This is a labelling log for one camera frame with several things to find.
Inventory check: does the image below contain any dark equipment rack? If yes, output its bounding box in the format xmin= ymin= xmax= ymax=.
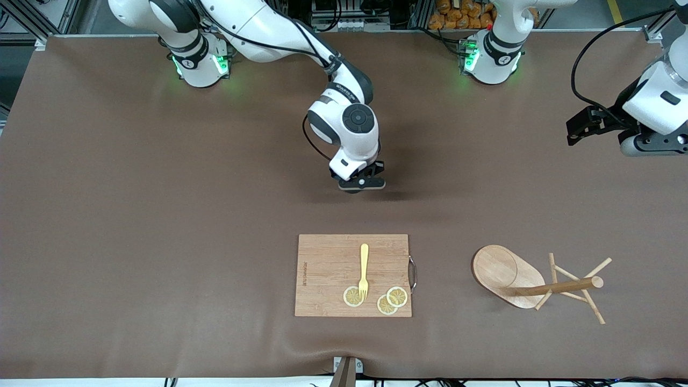
xmin=285 ymin=0 xmax=431 ymax=32

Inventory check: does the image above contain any wooden cup rack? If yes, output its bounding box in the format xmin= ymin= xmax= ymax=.
xmin=472 ymin=245 xmax=613 ymax=325

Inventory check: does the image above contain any yellow plastic fork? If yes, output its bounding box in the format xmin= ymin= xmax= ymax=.
xmin=359 ymin=243 xmax=370 ymax=300

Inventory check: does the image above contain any orange packets pile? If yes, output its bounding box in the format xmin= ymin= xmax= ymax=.
xmin=428 ymin=0 xmax=495 ymax=30

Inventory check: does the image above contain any brown table mat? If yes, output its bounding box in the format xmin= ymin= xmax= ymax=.
xmin=0 ymin=30 xmax=688 ymax=379

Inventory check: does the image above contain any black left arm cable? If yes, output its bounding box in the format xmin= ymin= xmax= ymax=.
xmin=571 ymin=5 xmax=678 ymax=128

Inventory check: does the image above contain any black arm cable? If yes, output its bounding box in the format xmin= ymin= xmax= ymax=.
xmin=571 ymin=5 xmax=678 ymax=128
xmin=191 ymin=0 xmax=345 ymax=162

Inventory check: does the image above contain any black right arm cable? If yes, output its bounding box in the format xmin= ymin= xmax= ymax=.
xmin=191 ymin=0 xmax=345 ymax=162

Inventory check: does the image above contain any aluminium frame profile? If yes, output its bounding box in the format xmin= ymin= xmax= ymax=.
xmin=0 ymin=0 xmax=81 ymax=50
xmin=642 ymin=0 xmax=688 ymax=44

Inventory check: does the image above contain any wooden cutting board metal handle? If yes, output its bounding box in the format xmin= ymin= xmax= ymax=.
xmin=295 ymin=234 xmax=417 ymax=318

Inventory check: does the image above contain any aluminium camera post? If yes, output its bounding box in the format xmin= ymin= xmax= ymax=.
xmin=329 ymin=356 xmax=364 ymax=387

